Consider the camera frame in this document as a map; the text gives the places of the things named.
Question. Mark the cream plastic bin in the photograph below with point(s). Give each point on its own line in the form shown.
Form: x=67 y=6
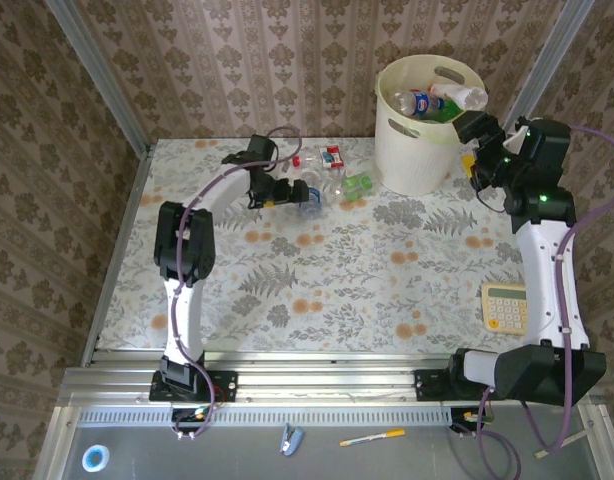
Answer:
x=412 y=160

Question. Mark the wooden stick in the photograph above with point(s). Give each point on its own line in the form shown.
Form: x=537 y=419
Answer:
x=569 y=440

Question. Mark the small bottle blue cap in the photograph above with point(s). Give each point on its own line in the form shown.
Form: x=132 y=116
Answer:
x=424 y=103

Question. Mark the aluminium side rail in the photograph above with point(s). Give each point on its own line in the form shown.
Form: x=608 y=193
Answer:
x=118 y=260

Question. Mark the green label clear bottle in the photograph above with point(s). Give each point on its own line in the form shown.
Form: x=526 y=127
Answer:
x=358 y=183

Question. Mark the green bottle orange cap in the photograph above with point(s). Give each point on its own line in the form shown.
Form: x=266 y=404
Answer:
x=449 y=111

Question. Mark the blue tape roll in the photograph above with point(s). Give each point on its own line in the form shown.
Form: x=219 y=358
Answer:
x=96 y=469

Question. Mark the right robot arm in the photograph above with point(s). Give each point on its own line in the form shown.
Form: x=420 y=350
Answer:
x=552 y=290

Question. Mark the aluminium corner post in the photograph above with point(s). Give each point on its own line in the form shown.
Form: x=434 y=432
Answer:
x=545 y=70
x=107 y=85

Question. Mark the small clear bottle red cap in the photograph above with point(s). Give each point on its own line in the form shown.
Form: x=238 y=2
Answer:
x=296 y=161

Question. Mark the blue stapler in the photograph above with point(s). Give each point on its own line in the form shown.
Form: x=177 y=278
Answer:
x=291 y=440

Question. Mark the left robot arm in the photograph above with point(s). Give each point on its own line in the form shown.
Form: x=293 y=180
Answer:
x=184 y=320

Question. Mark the white label bottle red print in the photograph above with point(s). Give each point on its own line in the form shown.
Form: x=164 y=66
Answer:
x=457 y=94

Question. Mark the yellow calculator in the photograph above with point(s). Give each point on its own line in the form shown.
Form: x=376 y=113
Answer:
x=504 y=310

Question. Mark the aluminium mounting rail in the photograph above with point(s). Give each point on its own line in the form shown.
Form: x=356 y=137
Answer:
x=327 y=375

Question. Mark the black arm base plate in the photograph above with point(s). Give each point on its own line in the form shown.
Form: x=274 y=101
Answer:
x=429 y=385
x=224 y=386

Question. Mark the red white small carton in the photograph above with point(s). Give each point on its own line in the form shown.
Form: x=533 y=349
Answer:
x=332 y=156

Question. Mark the crushed Pocari Sweat bottle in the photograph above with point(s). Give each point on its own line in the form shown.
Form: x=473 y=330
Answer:
x=316 y=199

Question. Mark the yellow orange marker pen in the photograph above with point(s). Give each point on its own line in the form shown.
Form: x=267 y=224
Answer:
x=372 y=437

